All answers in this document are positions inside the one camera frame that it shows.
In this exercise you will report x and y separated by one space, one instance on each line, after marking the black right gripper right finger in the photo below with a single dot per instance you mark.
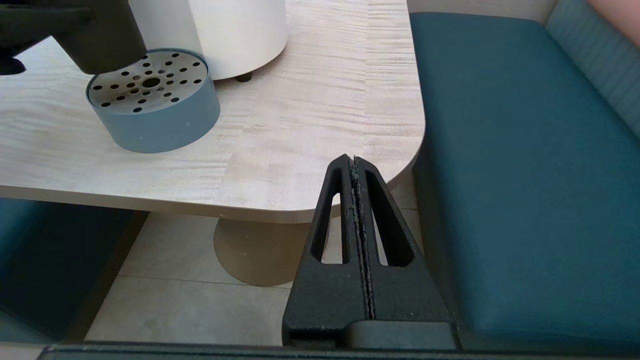
405 292

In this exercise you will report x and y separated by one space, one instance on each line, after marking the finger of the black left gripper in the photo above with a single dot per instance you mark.
35 25

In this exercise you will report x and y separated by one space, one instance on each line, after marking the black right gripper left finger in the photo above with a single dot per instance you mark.
325 295

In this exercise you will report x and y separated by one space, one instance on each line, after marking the dark grey tall cup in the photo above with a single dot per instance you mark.
115 35

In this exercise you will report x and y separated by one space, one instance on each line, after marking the blue perforated drip tray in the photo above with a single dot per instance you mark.
160 125

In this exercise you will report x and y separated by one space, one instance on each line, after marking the teal upholstered bench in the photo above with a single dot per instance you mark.
525 175
50 260

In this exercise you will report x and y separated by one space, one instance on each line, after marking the large tea beverage dispenser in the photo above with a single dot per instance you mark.
240 35

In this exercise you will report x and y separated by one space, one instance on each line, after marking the pink bolster cushion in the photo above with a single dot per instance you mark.
620 17

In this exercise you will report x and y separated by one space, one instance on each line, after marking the beige table pedestal base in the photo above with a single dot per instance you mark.
260 255

